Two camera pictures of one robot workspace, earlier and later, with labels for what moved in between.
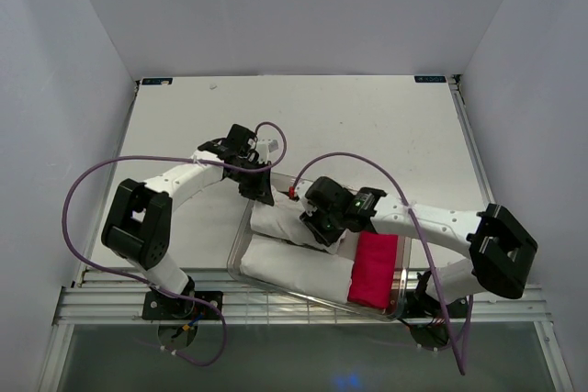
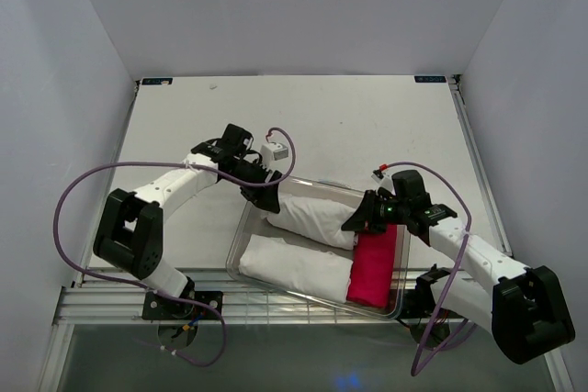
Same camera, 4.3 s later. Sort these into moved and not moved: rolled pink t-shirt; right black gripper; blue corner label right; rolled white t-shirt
Moved: right black gripper
Not moved: rolled white t-shirt; rolled pink t-shirt; blue corner label right
